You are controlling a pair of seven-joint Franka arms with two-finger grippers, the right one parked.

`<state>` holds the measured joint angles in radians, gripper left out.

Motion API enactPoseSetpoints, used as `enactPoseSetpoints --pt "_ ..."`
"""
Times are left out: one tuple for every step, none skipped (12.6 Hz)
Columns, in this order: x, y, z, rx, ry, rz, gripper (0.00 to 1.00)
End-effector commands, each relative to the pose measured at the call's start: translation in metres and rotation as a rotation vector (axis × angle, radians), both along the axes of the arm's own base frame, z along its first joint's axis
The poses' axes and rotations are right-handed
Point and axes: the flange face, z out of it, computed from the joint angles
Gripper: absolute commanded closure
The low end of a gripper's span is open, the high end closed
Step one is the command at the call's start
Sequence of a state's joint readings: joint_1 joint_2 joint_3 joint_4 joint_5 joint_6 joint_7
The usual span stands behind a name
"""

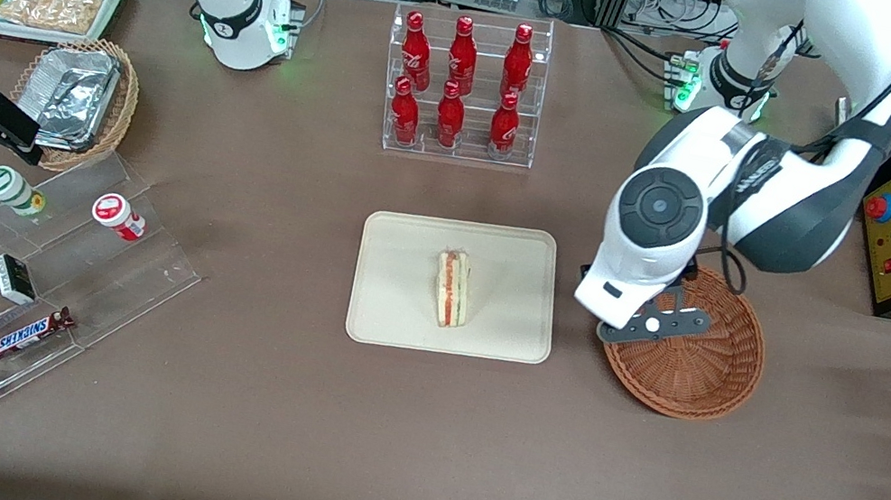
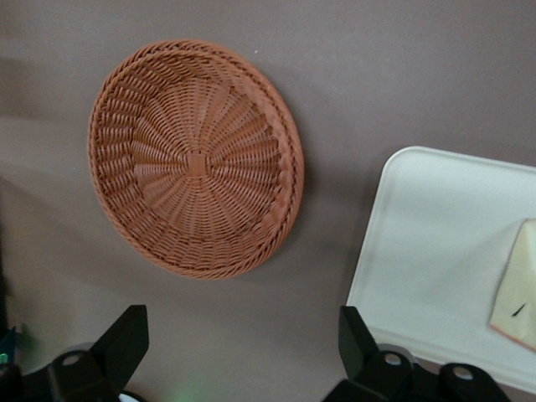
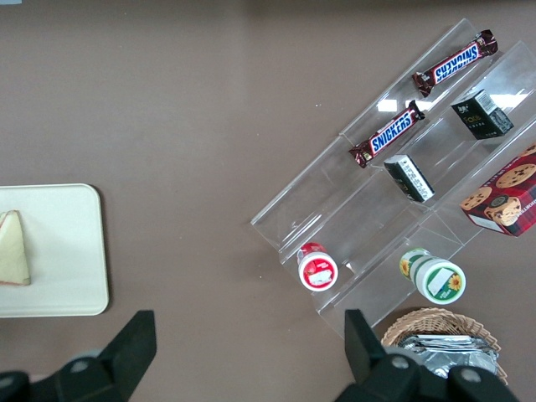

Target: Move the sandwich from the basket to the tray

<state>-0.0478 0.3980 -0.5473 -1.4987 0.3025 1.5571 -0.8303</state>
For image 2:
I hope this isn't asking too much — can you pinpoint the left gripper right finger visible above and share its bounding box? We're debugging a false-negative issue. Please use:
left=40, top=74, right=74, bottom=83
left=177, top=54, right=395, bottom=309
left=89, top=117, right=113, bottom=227
left=323, top=305, right=425, bottom=402

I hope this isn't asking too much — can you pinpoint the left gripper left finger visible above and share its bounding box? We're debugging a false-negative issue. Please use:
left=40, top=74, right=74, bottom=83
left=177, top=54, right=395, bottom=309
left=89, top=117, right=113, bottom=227
left=44, top=304, right=151, bottom=402

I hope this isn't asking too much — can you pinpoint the triangular sandwich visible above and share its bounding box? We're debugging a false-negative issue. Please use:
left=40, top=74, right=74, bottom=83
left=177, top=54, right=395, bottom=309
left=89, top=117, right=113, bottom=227
left=487, top=218, right=536, bottom=353

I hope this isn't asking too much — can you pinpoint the cream plastic tray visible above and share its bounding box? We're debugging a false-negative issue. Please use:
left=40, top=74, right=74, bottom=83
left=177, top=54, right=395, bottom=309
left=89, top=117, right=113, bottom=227
left=346, top=145, right=536, bottom=380

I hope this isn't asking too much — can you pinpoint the brown round wicker basket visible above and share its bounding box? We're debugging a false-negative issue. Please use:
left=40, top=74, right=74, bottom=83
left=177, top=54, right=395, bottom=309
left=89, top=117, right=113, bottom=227
left=86, top=39, right=304, bottom=280

